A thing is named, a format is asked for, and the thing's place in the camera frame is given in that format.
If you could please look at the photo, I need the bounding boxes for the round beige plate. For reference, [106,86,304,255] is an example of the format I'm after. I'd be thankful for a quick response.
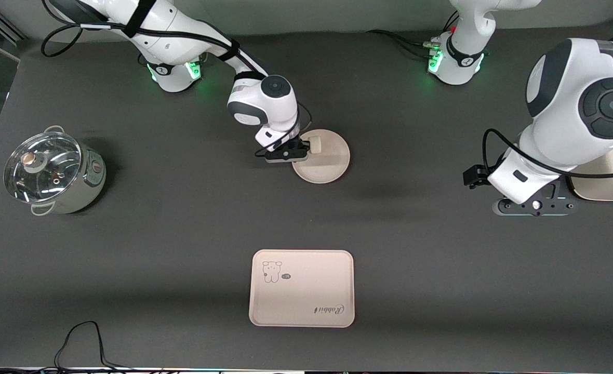
[291,129,351,184]

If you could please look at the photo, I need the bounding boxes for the beige tray with bear print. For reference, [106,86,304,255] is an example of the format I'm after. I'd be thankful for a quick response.
[248,249,355,328]

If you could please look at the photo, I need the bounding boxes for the beige toaster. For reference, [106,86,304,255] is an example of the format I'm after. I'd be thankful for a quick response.
[571,145,613,202]

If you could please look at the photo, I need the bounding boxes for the steel pot with glass lid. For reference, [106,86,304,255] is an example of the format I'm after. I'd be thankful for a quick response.
[26,125,107,216]

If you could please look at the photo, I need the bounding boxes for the glass pot lid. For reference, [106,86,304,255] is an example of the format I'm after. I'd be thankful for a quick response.
[4,131,83,203]

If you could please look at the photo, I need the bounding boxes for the black left arm base cables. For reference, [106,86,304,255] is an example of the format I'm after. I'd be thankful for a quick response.
[366,11,460,59]

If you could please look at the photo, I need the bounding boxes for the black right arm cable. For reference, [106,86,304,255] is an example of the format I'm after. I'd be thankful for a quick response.
[41,0,313,157]

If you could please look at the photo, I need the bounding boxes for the thin black looped cable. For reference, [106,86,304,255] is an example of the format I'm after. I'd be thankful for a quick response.
[55,321,130,370]

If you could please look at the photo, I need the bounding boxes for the aluminium frame rail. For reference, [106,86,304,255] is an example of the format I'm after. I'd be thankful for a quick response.
[0,0,26,45]

